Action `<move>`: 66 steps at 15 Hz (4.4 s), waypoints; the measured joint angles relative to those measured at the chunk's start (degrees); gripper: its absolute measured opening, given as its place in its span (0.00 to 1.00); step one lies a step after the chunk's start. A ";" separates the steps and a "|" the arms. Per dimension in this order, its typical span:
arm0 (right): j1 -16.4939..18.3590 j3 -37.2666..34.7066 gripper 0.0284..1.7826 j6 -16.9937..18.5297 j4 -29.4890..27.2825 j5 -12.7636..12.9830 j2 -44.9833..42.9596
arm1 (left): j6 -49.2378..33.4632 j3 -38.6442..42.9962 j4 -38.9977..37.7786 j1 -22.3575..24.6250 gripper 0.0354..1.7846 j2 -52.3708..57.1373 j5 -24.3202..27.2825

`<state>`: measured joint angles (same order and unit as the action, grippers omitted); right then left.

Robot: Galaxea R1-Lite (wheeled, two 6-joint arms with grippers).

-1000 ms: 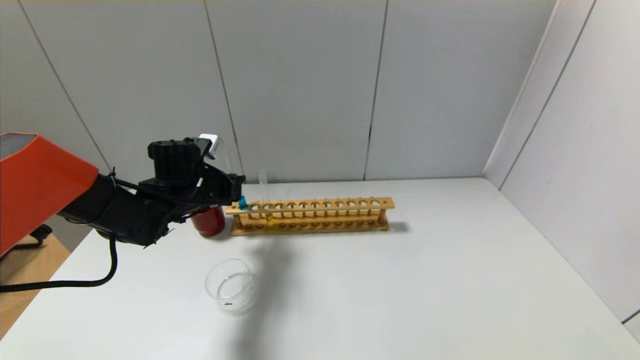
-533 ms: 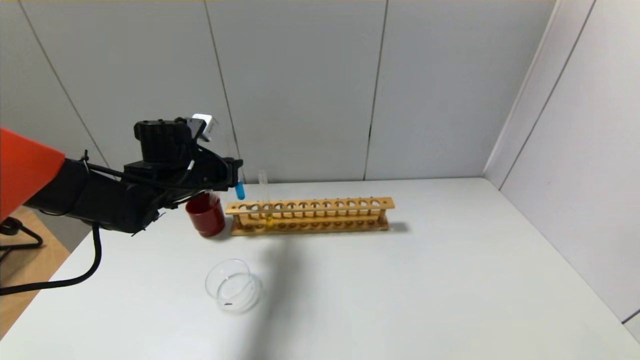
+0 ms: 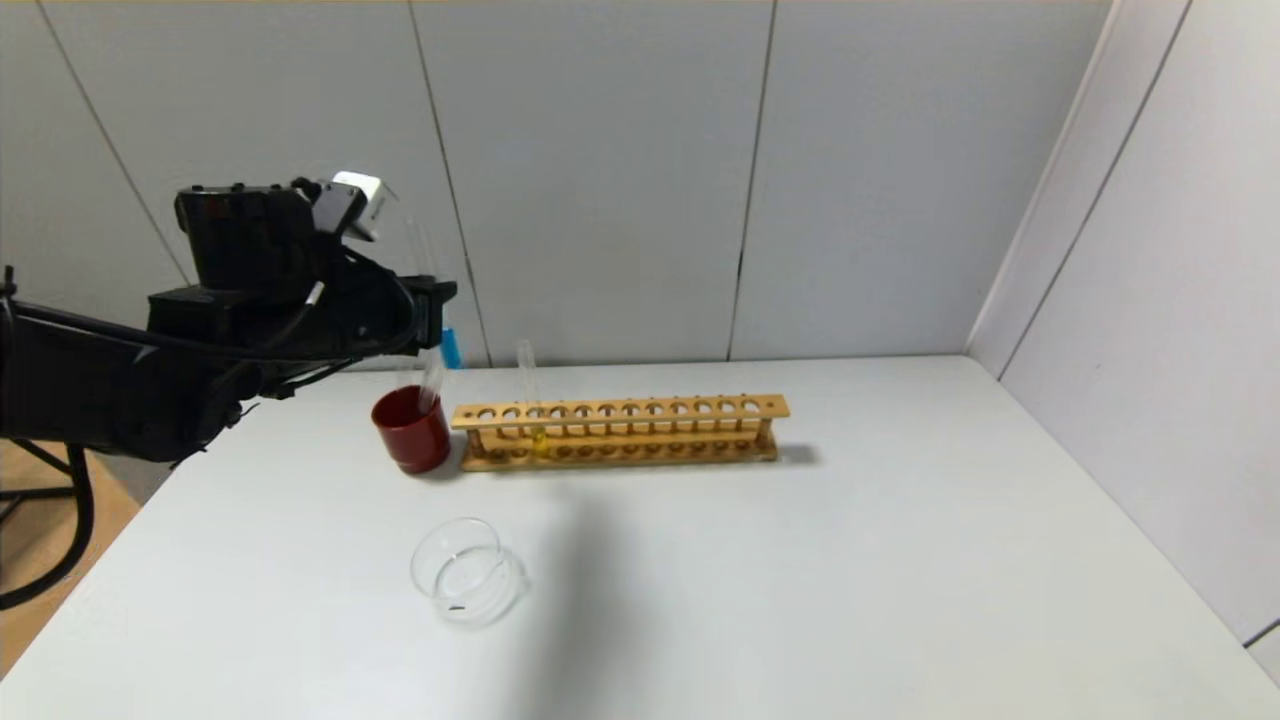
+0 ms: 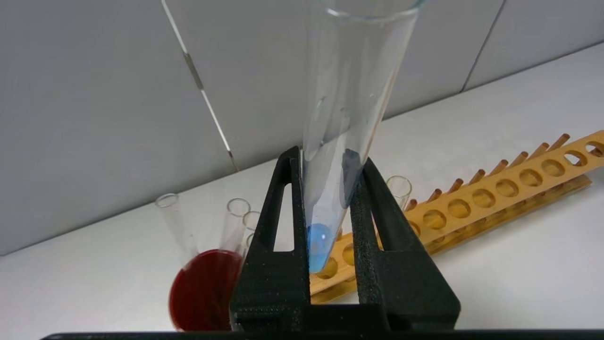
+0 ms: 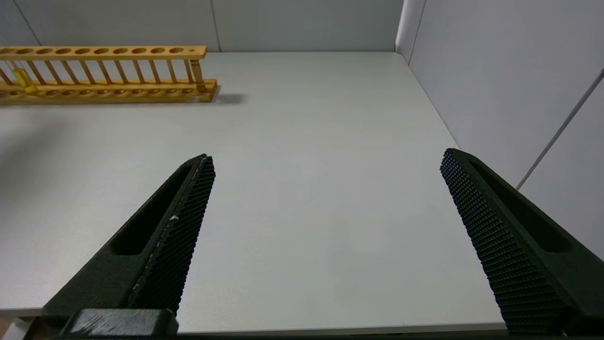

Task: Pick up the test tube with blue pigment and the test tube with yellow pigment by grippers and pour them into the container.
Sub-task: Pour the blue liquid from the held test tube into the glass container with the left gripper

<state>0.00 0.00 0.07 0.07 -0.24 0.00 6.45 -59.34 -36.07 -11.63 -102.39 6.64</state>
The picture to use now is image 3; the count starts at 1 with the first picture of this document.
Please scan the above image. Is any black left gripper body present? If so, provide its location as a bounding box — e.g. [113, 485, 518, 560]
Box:
[335, 257, 458, 357]

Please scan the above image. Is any test tube with blue pigment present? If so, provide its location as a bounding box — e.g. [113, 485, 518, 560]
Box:
[405, 220, 466, 371]

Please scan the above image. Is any test tube with yellow pigment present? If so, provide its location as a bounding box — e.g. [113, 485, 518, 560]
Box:
[517, 340, 549, 456]

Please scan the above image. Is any wooden test tube rack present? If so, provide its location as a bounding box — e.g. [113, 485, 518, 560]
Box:
[452, 394, 790, 473]

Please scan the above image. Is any dark red cup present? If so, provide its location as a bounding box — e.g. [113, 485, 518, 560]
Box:
[372, 386, 453, 475]

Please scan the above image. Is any clear glass beaker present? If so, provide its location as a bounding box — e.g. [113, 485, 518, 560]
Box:
[411, 516, 525, 625]

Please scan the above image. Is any black metal stand leg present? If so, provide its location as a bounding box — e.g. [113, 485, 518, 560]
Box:
[0, 440, 76, 526]

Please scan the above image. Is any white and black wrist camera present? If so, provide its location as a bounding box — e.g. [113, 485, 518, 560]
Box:
[315, 172, 386, 242]

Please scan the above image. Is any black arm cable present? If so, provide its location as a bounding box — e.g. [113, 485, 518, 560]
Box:
[0, 445, 96, 611]

